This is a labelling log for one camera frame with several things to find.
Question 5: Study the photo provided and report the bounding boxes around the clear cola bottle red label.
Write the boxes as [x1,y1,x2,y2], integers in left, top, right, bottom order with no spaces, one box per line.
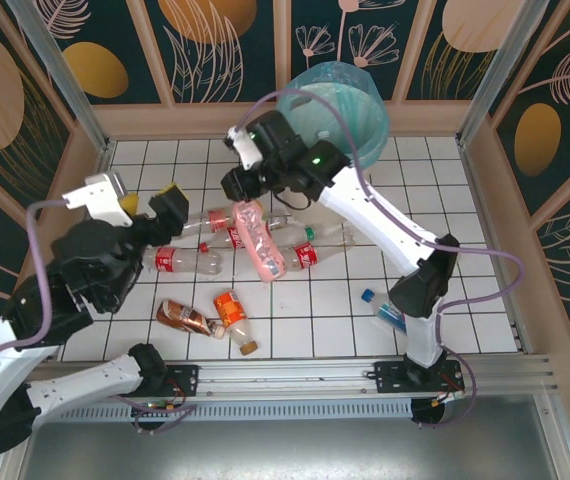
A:
[272,242,356,274]
[140,245,224,277]
[198,215,294,251]

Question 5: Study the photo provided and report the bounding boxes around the aluminium mounting rail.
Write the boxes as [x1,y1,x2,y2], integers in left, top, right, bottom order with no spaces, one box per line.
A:
[12,353,559,404]

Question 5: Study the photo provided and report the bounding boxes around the grey slotted cable duct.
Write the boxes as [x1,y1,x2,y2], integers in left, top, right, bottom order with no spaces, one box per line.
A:
[57,399,414,422]

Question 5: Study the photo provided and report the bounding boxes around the aluminium frame post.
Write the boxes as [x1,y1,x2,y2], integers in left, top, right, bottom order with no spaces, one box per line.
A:
[7,0,116,154]
[457,0,551,146]

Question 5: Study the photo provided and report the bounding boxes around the pink drink bottle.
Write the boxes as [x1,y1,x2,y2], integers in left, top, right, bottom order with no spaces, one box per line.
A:
[233,198,286,284]

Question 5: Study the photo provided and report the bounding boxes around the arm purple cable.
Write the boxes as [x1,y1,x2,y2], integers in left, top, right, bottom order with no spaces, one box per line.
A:
[0,198,199,435]
[234,90,526,430]

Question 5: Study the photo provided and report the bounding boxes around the blue cap water bottle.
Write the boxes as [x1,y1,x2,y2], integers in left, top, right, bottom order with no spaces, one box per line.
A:
[361,288,409,334]

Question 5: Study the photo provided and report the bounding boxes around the clear bottle narrow red label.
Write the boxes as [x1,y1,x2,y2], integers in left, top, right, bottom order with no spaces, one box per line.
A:
[177,207,240,237]

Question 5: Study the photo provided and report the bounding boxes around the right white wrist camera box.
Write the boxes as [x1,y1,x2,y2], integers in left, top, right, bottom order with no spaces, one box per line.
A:
[223,125,265,171]

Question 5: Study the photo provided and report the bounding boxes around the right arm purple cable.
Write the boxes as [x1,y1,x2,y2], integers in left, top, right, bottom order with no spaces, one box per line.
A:
[234,90,526,430]

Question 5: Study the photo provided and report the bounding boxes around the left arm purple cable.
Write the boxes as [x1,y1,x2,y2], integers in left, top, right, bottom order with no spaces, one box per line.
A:
[0,198,199,435]

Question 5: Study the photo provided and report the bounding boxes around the clear bottle green cap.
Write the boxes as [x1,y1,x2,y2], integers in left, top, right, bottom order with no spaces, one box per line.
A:
[264,223,357,251]

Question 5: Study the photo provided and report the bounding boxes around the orange label bottle brown cap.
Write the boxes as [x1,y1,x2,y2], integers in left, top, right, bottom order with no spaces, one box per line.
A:
[213,288,259,357]

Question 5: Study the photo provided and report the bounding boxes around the blue plastic bin liner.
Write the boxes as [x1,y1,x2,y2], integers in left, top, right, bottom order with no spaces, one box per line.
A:
[277,60,390,169]

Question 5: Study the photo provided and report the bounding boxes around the crushed brown bottle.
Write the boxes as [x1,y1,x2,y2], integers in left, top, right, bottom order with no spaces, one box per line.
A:
[156,298,226,341]

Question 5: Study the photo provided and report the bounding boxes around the steel sheet panel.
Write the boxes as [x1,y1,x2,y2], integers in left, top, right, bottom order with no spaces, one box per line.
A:
[0,392,570,480]

